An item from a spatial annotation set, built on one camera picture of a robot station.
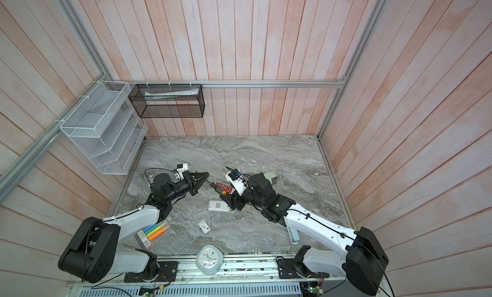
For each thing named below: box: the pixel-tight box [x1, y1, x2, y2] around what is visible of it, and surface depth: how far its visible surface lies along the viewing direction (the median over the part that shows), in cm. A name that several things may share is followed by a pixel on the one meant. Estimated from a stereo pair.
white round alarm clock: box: [195, 244, 224, 276], surface depth 76 cm
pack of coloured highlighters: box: [134, 220, 172, 249], surface depth 83 cm
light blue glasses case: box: [288, 226, 300, 242], surface depth 80 cm
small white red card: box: [197, 219, 211, 234], surface depth 85 cm
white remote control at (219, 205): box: [207, 200, 234, 213], surface depth 91 cm
